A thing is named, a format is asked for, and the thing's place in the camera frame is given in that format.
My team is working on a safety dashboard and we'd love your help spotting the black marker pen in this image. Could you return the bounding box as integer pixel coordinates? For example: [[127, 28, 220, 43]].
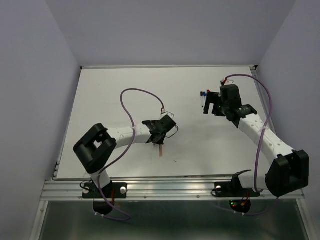
[[200, 96, 204, 108]]

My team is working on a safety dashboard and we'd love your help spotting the orange highlighter pen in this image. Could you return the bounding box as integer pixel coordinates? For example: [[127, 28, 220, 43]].
[[159, 145, 163, 157]]

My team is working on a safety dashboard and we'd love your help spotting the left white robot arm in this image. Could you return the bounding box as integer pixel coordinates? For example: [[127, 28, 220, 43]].
[[73, 113, 178, 197]]

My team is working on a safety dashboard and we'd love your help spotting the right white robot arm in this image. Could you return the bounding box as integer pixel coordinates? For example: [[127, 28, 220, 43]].
[[203, 84, 309, 197]]

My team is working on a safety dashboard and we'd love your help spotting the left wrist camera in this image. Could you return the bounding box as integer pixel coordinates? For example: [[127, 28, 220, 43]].
[[159, 109, 175, 120]]

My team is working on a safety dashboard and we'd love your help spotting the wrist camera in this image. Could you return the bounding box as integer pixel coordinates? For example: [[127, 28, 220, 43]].
[[220, 78, 235, 86], [159, 109, 175, 120]]

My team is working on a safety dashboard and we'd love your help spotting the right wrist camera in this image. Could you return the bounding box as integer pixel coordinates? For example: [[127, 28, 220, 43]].
[[220, 78, 235, 86]]

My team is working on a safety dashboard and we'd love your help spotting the aluminium frame rail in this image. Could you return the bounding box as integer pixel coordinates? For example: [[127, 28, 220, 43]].
[[39, 176, 306, 202]]

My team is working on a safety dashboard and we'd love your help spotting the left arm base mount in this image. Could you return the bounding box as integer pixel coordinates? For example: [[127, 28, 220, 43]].
[[79, 181, 128, 200]]

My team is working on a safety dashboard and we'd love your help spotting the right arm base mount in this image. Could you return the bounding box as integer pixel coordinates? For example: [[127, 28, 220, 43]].
[[211, 170, 260, 198]]

